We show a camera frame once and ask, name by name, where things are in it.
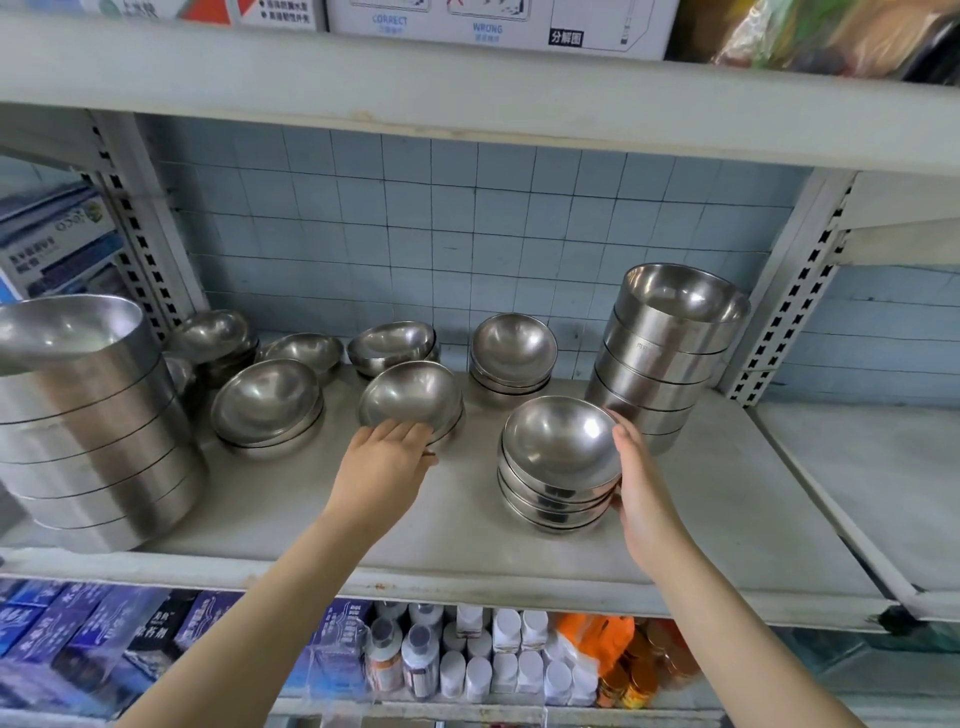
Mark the deep steel bowl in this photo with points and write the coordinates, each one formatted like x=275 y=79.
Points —
x=645 y=391
x=660 y=364
x=637 y=418
x=686 y=307
x=661 y=442

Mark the group of small white bottles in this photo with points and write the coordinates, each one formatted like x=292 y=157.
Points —
x=517 y=660

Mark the black box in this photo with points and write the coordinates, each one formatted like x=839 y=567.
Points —
x=161 y=622

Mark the stack of small steel bowls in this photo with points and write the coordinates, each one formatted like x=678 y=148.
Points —
x=514 y=352
x=559 y=450
x=211 y=337
x=266 y=401
x=391 y=346

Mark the white printed cardboard box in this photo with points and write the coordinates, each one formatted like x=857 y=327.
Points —
x=502 y=26

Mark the person's left forearm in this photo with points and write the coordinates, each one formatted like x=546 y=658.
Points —
x=262 y=637

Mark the person's left hand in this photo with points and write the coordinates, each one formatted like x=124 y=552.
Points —
x=375 y=480

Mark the white box with red print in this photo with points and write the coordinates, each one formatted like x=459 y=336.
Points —
x=202 y=11

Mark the group of amber bottles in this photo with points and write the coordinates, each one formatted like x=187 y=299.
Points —
x=649 y=667

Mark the person's left thumb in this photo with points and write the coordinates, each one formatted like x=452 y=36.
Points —
x=426 y=460

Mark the white perforated shelf upright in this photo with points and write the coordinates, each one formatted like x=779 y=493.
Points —
x=795 y=292
x=146 y=225

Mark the person's right thumb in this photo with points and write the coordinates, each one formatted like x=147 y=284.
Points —
x=625 y=439

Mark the person's right forearm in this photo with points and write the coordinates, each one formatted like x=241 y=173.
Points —
x=742 y=652

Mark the orange packet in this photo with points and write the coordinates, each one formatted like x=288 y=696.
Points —
x=596 y=641

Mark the colourful plastic packet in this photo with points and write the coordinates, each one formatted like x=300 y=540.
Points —
x=817 y=34

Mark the small steel bowl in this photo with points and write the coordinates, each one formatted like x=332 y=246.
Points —
x=301 y=354
x=409 y=394
x=451 y=433

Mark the white bottle with grey cap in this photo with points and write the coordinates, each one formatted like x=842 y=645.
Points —
x=384 y=660
x=420 y=664

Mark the blue and white carton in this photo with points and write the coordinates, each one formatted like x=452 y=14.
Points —
x=339 y=645

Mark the row of blue boxes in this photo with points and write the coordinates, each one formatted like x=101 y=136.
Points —
x=67 y=637

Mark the person's right hand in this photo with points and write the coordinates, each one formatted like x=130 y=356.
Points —
x=649 y=510

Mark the blue and white box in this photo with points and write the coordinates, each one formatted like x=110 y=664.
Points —
x=56 y=240

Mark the white metal shelf board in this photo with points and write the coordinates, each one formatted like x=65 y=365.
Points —
x=900 y=217
x=480 y=105
x=877 y=487
x=450 y=547

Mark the stack of large steel bowls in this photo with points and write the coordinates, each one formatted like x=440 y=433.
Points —
x=90 y=420

